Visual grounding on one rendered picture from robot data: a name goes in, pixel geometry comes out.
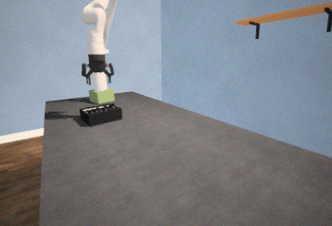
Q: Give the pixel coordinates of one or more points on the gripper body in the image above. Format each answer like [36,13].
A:
[97,60]

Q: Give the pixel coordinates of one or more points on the black lighting desk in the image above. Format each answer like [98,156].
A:
[94,115]

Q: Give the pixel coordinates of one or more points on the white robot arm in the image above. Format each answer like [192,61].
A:
[95,13]

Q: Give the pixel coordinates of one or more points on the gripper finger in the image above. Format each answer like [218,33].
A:
[84,67]
[107,73]

